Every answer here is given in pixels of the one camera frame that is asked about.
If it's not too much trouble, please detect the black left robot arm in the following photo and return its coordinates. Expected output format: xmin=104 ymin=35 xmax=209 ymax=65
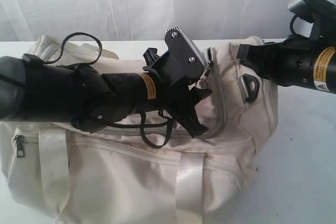
xmin=1 ymin=48 xmax=211 ymax=137

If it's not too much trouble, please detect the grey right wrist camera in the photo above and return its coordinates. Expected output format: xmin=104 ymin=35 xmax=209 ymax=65
xmin=288 ymin=0 xmax=314 ymax=23

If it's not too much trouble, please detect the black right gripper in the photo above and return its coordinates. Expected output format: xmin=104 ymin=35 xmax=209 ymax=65
xmin=237 ymin=38 xmax=319 ymax=88

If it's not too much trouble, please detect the white backdrop curtain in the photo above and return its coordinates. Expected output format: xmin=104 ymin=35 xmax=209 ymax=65
xmin=0 ymin=0 xmax=336 ymax=43

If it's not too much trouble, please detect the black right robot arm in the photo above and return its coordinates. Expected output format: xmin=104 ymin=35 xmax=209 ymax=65
xmin=237 ymin=0 xmax=335 ymax=93

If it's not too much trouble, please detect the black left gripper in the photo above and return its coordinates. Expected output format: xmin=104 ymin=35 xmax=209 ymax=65
xmin=143 ymin=48 xmax=212 ymax=138

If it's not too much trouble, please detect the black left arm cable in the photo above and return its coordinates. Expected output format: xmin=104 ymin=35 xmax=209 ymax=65
xmin=56 ymin=32 xmax=182 ymax=149

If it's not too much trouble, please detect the cream fabric duffel bag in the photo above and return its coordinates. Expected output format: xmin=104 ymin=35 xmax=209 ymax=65
xmin=1 ymin=36 xmax=278 ymax=223

